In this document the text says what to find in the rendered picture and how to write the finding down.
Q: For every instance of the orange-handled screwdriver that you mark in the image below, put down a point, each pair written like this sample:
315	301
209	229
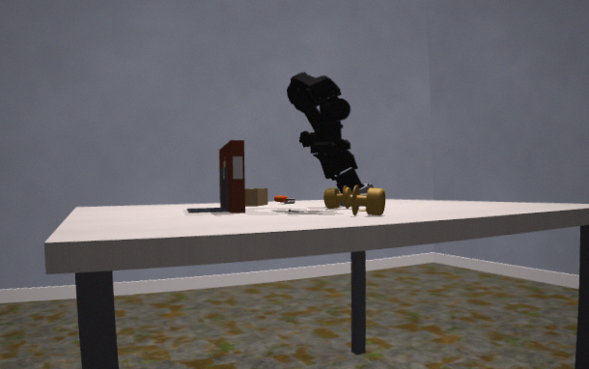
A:
281	199

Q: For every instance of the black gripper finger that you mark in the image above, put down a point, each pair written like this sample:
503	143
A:
339	161
327	162

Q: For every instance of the reddish-brown wooden door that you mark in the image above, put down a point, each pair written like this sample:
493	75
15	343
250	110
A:
236	187

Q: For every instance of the tan cardboard box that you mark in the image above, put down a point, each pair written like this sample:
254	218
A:
255	196

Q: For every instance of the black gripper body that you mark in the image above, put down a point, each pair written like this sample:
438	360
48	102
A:
330	133

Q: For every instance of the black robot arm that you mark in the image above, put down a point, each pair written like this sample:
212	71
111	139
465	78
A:
331	109

